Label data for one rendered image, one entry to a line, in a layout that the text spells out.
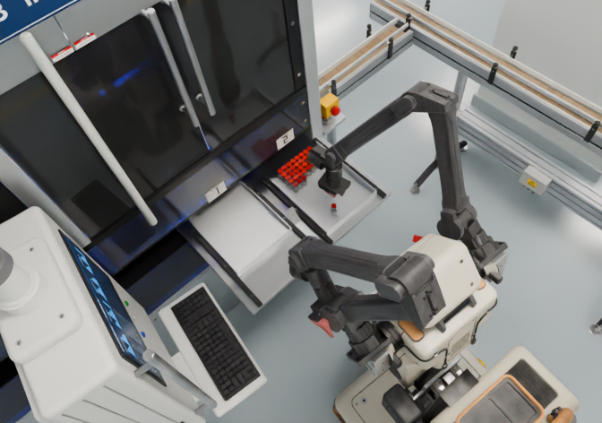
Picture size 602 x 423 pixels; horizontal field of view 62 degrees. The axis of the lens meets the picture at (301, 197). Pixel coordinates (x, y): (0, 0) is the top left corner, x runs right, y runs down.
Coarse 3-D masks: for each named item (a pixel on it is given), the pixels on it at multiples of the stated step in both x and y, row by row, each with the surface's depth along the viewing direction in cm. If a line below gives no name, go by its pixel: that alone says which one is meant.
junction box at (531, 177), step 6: (528, 168) 233; (534, 168) 233; (522, 174) 235; (528, 174) 232; (534, 174) 231; (540, 174) 231; (522, 180) 238; (528, 180) 235; (534, 180) 231; (540, 180) 229; (546, 180) 229; (528, 186) 237; (534, 186) 234; (540, 186) 231; (546, 186) 231; (540, 192) 233
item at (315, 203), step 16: (320, 144) 205; (320, 176) 201; (352, 176) 199; (288, 192) 198; (304, 192) 197; (320, 192) 196; (352, 192) 195; (368, 192) 194; (304, 208) 193; (320, 208) 193; (352, 208) 191; (320, 224) 189; (336, 224) 184
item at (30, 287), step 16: (0, 256) 94; (0, 272) 93; (16, 272) 98; (32, 272) 104; (0, 288) 96; (16, 288) 99; (32, 288) 102; (0, 304) 101; (16, 304) 100; (32, 304) 102
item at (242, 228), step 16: (224, 192) 200; (240, 192) 200; (208, 208) 197; (224, 208) 196; (240, 208) 196; (256, 208) 195; (192, 224) 191; (208, 224) 193; (224, 224) 193; (240, 224) 192; (256, 224) 191; (272, 224) 191; (208, 240) 186; (224, 240) 189; (240, 240) 188; (256, 240) 188; (272, 240) 187; (224, 256) 185; (240, 256) 185; (256, 256) 180; (240, 272) 179
